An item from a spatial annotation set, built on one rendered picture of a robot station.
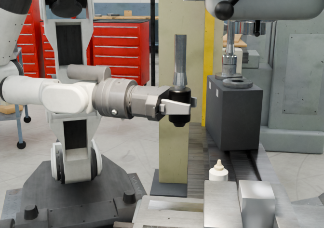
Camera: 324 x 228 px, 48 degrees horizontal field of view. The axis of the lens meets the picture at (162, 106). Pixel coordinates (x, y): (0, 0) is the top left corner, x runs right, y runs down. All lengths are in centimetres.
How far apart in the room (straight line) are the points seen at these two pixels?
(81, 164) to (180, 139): 125
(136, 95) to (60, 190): 94
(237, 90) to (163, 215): 51
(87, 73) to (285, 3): 44
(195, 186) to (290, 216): 34
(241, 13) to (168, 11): 183
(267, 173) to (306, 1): 52
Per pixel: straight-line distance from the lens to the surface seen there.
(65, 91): 82
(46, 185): 169
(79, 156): 148
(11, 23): 93
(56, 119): 135
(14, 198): 199
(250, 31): 70
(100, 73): 82
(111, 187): 162
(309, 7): 64
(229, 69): 120
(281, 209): 65
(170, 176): 274
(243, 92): 108
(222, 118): 109
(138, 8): 980
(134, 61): 530
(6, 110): 365
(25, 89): 92
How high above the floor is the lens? 135
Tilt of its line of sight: 17 degrees down
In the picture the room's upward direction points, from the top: straight up
